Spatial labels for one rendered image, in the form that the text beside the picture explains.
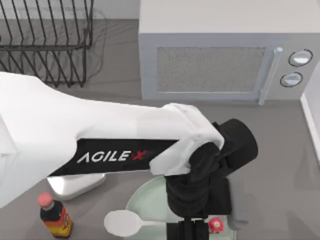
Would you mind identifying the pale grey microwave oven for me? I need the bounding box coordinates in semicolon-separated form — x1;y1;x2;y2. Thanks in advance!
138;0;320;106

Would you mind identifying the pale metal microwave handle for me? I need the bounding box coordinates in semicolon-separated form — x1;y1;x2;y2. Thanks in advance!
258;46;284;106

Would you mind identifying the black wire dish rack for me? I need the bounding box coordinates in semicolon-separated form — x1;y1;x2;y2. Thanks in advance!
0;0;95;89

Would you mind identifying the small microwave knob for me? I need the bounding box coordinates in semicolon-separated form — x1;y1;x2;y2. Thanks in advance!
279;71;304;88

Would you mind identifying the large microwave knob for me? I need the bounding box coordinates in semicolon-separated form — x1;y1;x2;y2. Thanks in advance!
288;48;314;67

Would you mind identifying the dark bottle with red cap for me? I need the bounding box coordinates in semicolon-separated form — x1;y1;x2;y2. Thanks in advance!
37;192;74;239

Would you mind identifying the white spoon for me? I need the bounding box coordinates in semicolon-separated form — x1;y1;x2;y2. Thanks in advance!
103;209;169;237

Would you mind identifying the microwave door with speckled window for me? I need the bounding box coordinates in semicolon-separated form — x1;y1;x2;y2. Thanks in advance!
139;33;276;101

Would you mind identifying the small red strawberry toy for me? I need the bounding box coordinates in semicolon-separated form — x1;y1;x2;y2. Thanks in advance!
207;217;224;235

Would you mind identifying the pale green plate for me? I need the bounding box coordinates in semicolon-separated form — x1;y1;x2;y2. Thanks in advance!
124;174;237;240

